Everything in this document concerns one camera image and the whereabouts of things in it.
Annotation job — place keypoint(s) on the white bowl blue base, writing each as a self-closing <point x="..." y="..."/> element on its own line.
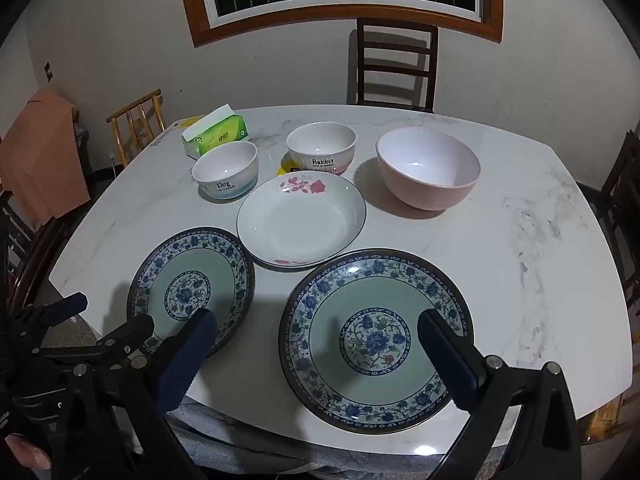
<point x="225" y="165"/>

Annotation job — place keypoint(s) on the wooden framed window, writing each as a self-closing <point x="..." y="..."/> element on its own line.
<point x="200" y="10"/>

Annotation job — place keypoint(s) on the yellow flat card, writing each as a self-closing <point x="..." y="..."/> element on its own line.
<point x="190" y="121"/>

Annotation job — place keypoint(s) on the green tissue pack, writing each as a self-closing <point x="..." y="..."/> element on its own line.
<point x="220" y="135"/>

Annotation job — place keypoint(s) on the dark wall switch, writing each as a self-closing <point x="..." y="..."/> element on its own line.
<point x="48" y="71"/>

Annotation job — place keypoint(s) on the yellow round sticker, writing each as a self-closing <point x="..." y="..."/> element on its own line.
<point x="285" y="166"/>

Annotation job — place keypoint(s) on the person's grey clothing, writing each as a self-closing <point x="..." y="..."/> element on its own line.
<point x="240" y="440"/>

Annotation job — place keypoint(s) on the small blue floral plate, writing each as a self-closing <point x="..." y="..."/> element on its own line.
<point x="185" y="270"/>

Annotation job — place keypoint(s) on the white bowl pink base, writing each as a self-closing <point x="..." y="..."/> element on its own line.
<point x="320" y="142"/>

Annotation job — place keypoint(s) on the bamboo chair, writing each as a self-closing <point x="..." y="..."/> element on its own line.
<point x="132" y="105"/>

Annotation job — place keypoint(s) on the dark wooden chair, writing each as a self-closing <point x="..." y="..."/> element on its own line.
<point x="397" y="30"/>
<point x="620" y="200"/>
<point x="25" y="260"/>

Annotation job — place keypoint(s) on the person's left hand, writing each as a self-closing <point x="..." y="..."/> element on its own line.
<point x="22" y="457"/>

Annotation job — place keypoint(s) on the dark grey cloth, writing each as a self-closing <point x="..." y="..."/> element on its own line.
<point x="81" y="142"/>

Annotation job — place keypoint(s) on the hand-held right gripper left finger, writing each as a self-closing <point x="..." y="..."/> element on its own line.
<point x="185" y="355"/>

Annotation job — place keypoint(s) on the large blue floral plate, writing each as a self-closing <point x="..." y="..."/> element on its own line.
<point x="350" y="300"/>

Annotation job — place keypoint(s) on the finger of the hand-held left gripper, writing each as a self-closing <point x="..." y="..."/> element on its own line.
<point x="130" y="330"/>
<point x="65" y="305"/>

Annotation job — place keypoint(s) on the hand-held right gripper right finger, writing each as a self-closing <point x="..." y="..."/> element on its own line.
<point x="450" y="360"/>

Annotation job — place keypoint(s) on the white pink-flower plate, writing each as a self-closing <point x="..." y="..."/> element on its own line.
<point x="300" y="225"/>

